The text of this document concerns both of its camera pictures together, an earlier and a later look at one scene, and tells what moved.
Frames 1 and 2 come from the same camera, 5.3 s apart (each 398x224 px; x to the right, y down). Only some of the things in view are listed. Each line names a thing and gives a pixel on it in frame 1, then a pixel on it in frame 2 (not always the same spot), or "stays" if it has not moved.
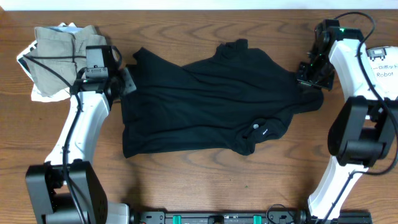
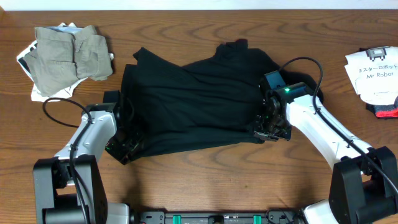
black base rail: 243,216 stays
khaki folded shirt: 60,57 stays
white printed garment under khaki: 37,95 stays
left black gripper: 127,81 to 129,146
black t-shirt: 234,97 stays
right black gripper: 326,84 to 260,131
